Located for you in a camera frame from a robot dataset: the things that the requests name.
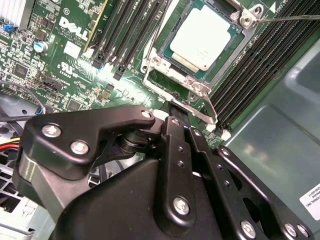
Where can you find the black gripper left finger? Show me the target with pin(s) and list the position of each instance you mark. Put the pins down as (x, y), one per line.
(75, 130)

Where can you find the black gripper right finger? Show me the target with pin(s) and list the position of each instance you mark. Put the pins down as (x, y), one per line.
(211, 160)

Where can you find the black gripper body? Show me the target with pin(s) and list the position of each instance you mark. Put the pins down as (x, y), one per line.
(120, 207)

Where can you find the metal socket cover frame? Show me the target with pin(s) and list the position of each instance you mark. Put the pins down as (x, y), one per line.
(210, 118)

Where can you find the silver-topped CPU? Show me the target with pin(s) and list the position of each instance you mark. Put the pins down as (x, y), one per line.
(200, 37)

